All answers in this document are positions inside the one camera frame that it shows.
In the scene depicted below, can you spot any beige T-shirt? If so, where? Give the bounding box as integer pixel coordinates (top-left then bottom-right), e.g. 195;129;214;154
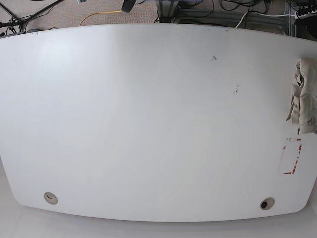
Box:
286;58;317;134

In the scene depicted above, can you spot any left table grommet hole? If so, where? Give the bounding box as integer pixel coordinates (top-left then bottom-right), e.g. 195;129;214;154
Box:
44;192;58;205

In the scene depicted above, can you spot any table grommet hole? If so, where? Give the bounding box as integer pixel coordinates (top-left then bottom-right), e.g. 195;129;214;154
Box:
260;197;275;210
44;192;58;205

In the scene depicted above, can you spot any red tape rectangle marking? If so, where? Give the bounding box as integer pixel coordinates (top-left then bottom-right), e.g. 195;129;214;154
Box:
280;138;303;175

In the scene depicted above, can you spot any right table grommet hole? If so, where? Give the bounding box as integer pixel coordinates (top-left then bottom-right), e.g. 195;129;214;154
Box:
260;197;275;210

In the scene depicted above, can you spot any yellow cable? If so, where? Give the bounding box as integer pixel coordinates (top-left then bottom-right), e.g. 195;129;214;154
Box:
79;10;123;26

